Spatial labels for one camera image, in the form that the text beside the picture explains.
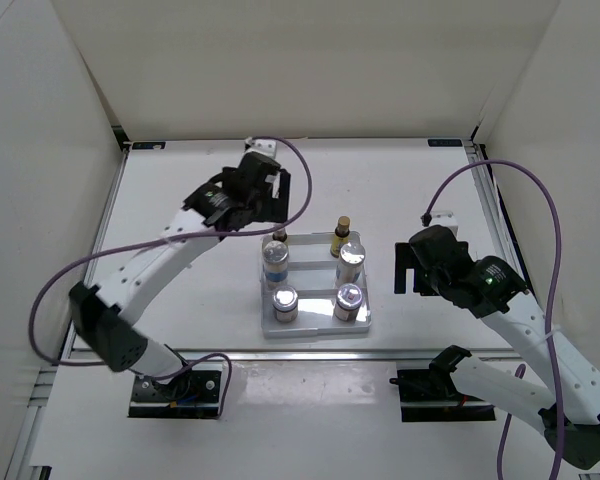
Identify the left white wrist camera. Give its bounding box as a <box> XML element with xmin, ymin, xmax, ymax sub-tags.
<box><xmin>244</xmin><ymin>137</ymin><xmax>278</xmax><ymax>158</ymax></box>

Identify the right blue corner label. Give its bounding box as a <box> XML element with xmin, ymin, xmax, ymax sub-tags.
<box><xmin>427</xmin><ymin>138</ymin><xmax>463</xmax><ymax>148</ymax></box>

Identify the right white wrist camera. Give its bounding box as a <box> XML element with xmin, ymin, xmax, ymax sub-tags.
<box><xmin>430</xmin><ymin>210</ymin><xmax>459</xmax><ymax>235</ymax></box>

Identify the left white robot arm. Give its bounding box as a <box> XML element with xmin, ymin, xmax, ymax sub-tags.
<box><xmin>69</xmin><ymin>140</ymin><xmax>290</xmax><ymax>400</ymax></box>

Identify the small yellow-label bottle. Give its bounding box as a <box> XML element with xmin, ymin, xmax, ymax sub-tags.
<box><xmin>272</xmin><ymin>228</ymin><xmax>288</xmax><ymax>243</ymax></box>
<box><xmin>330</xmin><ymin>216</ymin><xmax>351</xmax><ymax>258</ymax></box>

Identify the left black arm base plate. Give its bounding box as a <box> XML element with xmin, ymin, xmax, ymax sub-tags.
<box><xmin>127</xmin><ymin>362</ymin><xmax>224</xmax><ymax>420</ymax></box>

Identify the aluminium rail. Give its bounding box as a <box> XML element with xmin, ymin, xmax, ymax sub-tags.
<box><xmin>470</xmin><ymin>165</ymin><xmax>524</xmax><ymax>277</ymax></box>
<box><xmin>63</xmin><ymin>348</ymin><xmax>522</xmax><ymax>362</ymax></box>

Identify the aluminium front rail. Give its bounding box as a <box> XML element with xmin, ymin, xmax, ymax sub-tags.
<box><xmin>63</xmin><ymin>348</ymin><xmax>522</xmax><ymax>362</ymax></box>

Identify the tall silver-lid jar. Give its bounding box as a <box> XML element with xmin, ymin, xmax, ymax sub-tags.
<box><xmin>262</xmin><ymin>240</ymin><xmax>289</xmax><ymax>290</ymax></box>
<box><xmin>335</xmin><ymin>242</ymin><xmax>366</xmax><ymax>287</ymax></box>

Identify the left blue corner label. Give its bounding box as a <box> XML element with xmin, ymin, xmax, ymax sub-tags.
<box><xmin>131</xmin><ymin>142</ymin><xmax>166</xmax><ymax>150</ymax></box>

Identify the blue corner label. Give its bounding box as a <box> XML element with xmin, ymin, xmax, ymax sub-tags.
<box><xmin>427</xmin><ymin>138</ymin><xmax>463</xmax><ymax>148</ymax></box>
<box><xmin>131</xmin><ymin>142</ymin><xmax>166</xmax><ymax>150</ymax></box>

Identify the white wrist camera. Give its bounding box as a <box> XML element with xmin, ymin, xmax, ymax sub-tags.
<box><xmin>244</xmin><ymin>137</ymin><xmax>278</xmax><ymax>158</ymax></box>
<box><xmin>430</xmin><ymin>210</ymin><xmax>459</xmax><ymax>235</ymax></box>

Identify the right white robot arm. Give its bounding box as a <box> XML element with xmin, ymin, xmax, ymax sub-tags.
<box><xmin>394</xmin><ymin>226</ymin><xmax>600</xmax><ymax>470</ymax></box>

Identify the short white-lid spice jar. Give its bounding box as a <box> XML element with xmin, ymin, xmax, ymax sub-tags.
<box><xmin>334</xmin><ymin>283</ymin><xmax>364</xmax><ymax>322</ymax></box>
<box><xmin>271</xmin><ymin>285</ymin><xmax>299</xmax><ymax>323</ymax></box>

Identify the white tiered organizer tray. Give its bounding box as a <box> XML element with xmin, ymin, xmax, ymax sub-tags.
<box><xmin>260</xmin><ymin>232</ymin><xmax>372</xmax><ymax>339</ymax></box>

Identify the aluminium right rail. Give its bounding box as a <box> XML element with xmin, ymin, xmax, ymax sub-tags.
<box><xmin>470</xmin><ymin>165</ymin><xmax>524</xmax><ymax>277</ymax></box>

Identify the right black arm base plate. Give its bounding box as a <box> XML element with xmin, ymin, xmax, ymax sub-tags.
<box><xmin>389</xmin><ymin>369</ymin><xmax>496</xmax><ymax>423</ymax></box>

